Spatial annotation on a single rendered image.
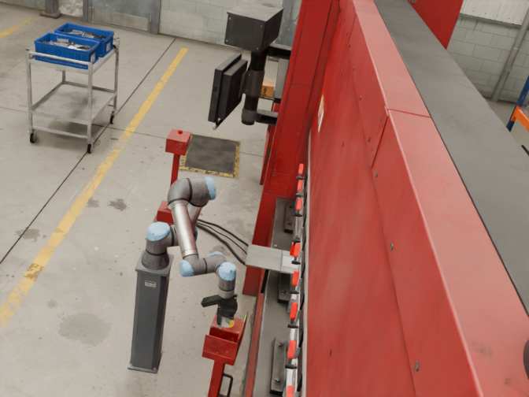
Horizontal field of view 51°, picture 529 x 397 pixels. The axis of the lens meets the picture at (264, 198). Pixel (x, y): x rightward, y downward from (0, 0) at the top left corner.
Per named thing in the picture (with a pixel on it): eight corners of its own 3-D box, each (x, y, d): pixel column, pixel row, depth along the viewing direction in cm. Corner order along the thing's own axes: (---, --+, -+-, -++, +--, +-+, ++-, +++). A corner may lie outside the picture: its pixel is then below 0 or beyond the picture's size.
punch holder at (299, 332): (294, 333, 216) (302, 302, 208) (315, 337, 216) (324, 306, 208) (292, 362, 203) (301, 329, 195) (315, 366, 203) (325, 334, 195)
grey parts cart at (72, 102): (60, 110, 620) (59, 25, 572) (117, 121, 623) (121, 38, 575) (25, 143, 542) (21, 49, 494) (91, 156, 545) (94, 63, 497)
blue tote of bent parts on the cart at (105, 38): (66, 39, 577) (66, 22, 568) (113, 48, 579) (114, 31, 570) (53, 48, 546) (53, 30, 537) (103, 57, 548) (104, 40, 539)
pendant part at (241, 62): (227, 100, 398) (234, 51, 380) (242, 104, 396) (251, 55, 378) (206, 120, 359) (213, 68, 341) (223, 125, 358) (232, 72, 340)
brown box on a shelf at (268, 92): (248, 84, 512) (250, 72, 506) (275, 90, 513) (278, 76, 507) (245, 95, 487) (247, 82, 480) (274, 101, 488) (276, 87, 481)
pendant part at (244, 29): (231, 115, 411) (249, -2, 369) (262, 124, 408) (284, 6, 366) (208, 140, 368) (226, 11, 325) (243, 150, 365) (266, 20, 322)
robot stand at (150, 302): (127, 369, 332) (134, 268, 293) (135, 347, 347) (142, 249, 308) (156, 374, 333) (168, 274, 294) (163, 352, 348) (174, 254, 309)
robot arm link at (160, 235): (142, 242, 298) (144, 220, 291) (166, 239, 304) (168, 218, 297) (148, 255, 289) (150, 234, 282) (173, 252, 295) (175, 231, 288)
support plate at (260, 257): (248, 245, 293) (249, 243, 292) (297, 254, 293) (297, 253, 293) (245, 265, 277) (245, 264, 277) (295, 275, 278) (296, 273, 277)
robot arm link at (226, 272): (232, 258, 247) (239, 269, 240) (231, 278, 252) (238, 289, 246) (216, 261, 243) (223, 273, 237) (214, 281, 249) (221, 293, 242)
